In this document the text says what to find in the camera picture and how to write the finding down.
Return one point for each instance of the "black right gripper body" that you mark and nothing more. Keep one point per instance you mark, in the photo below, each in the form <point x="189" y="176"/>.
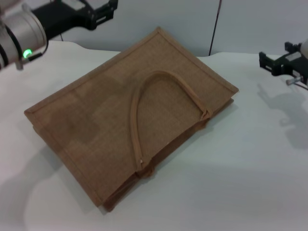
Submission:
<point x="288" y="63"/>

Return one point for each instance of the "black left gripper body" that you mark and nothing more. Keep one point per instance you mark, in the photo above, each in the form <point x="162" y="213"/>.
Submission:
<point x="65" y="16"/>

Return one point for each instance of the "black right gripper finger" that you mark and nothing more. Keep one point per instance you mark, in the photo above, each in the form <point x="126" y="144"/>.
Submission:
<point x="291" y="46"/>
<point x="265" y="61"/>

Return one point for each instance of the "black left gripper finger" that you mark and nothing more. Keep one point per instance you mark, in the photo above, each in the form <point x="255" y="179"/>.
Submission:
<point x="83" y="3"/>
<point x="106" y="13"/>

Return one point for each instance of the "brown jute handbag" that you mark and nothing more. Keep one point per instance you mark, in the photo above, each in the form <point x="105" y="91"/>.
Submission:
<point x="125" y="115"/>

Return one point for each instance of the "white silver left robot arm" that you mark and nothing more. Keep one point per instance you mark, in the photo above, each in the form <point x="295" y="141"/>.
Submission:
<point x="16" y="36"/>

